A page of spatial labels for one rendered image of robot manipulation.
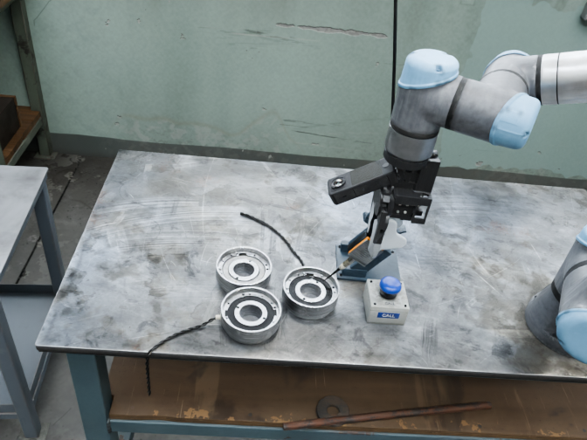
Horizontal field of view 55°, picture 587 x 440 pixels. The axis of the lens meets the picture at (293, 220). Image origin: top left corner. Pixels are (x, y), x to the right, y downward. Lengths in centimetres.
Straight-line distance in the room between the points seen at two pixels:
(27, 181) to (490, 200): 117
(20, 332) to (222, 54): 139
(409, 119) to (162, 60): 186
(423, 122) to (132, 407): 79
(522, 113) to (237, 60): 186
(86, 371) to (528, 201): 108
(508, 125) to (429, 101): 11
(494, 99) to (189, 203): 71
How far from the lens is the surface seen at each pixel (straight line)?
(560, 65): 92
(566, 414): 142
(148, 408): 122
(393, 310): 103
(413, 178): 91
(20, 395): 160
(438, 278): 118
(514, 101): 81
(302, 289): 106
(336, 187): 91
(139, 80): 265
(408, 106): 82
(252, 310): 102
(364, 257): 101
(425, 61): 81
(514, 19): 264
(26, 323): 186
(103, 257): 115
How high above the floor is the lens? 158
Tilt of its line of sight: 39 degrees down
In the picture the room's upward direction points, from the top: 8 degrees clockwise
